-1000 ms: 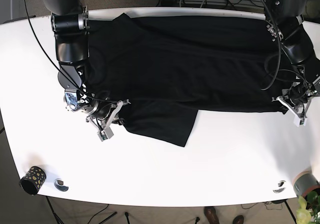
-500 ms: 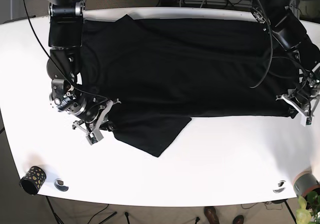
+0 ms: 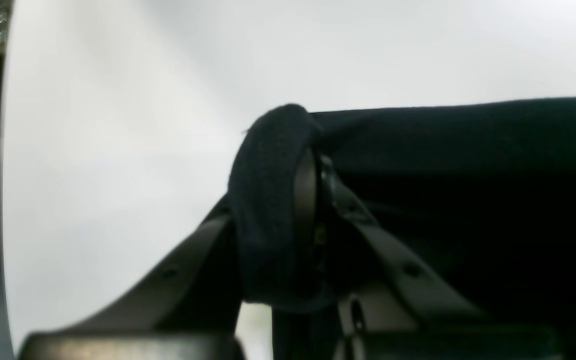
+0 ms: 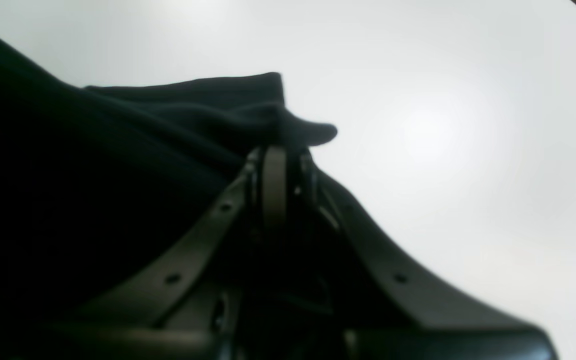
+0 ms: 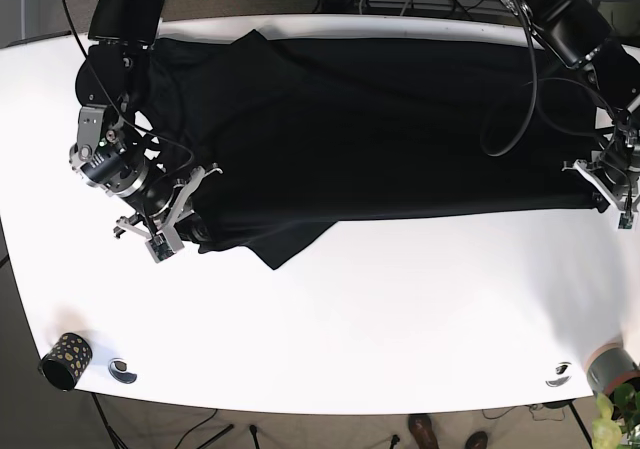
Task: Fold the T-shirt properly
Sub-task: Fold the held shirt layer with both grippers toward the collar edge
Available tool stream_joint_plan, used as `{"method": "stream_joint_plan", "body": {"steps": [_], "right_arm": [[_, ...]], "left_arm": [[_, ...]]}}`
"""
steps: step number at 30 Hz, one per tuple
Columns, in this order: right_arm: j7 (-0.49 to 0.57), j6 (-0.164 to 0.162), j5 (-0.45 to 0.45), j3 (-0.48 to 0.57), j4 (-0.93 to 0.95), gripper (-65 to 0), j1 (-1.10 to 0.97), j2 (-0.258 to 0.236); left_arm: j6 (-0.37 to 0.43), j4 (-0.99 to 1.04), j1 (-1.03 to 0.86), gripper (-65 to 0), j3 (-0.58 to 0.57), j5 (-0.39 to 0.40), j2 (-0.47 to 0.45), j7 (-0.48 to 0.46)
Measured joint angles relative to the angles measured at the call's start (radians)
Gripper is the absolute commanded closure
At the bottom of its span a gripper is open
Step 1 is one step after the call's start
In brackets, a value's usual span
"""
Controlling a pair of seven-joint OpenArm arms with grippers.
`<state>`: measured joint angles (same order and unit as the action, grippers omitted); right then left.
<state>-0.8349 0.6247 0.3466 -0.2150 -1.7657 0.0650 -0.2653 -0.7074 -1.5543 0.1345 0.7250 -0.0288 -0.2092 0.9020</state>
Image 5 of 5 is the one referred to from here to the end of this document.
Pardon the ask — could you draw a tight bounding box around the brown shoe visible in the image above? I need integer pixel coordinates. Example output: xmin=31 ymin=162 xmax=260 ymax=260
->
xmin=464 ymin=431 xmax=489 ymax=449
xmin=407 ymin=414 xmax=439 ymax=449

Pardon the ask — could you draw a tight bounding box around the silver table grommet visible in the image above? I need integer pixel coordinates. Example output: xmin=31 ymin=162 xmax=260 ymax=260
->
xmin=108 ymin=358 xmax=138 ymax=384
xmin=544 ymin=361 xmax=573 ymax=388

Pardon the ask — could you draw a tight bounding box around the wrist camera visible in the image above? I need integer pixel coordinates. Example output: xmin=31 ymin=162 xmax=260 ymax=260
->
xmin=617 ymin=211 xmax=635 ymax=230
xmin=145 ymin=233 xmax=184 ymax=263

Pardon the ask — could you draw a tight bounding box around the right silver table grommet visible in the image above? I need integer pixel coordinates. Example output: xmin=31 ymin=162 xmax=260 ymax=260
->
xmin=544 ymin=361 xmax=573 ymax=388

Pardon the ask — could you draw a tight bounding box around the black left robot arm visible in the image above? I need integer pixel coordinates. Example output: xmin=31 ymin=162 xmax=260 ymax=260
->
xmin=501 ymin=0 xmax=639 ymax=229

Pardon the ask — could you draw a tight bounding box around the right brown shoe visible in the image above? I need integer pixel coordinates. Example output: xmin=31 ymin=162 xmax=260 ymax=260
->
xmin=464 ymin=431 xmax=489 ymax=449

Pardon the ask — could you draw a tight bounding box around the left brown shoe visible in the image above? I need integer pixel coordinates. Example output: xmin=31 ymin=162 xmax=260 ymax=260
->
xmin=407 ymin=414 xmax=439 ymax=449

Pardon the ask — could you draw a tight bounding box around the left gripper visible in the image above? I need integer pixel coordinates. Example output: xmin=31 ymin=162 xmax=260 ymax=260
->
xmin=562 ymin=158 xmax=639 ymax=214

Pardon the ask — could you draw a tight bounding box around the green plant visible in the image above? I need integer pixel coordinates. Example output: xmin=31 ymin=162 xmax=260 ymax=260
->
xmin=591 ymin=383 xmax=640 ymax=449

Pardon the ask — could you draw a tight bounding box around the grey plant pot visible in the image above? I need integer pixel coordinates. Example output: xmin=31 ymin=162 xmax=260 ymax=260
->
xmin=584 ymin=343 xmax=639 ymax=396

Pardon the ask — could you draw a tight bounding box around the black gold spotted cup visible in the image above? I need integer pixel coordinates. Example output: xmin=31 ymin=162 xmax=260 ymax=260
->
xmin=38 ymin=332 xmax=93 ymax=392

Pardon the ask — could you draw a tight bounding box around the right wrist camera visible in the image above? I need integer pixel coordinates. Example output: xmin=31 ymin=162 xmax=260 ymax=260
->
xmin=145 ymin=233 xmax=184 ymax=263

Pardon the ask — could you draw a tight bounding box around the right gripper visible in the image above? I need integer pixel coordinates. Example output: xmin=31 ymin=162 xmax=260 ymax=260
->
xmin=113 ymin=164 xmax=223 ymax=243

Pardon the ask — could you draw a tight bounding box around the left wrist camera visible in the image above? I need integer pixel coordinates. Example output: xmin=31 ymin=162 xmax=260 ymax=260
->
xmin=617 ymin=211 xmax=635 ymax=230

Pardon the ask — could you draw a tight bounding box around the left silver table grommet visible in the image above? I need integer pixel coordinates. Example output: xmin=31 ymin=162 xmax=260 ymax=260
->
xmin=108 ymin=358 xmax=138 ymax=384

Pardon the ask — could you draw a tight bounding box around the black T-shirt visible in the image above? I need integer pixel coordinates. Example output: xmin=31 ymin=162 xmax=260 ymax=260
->
xmin=142 ymin=31 xmax=596 ymax=269

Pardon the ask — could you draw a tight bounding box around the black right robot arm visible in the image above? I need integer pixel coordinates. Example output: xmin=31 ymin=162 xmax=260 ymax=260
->
xmin=69 ymin=0 xmax=219 ymax=246

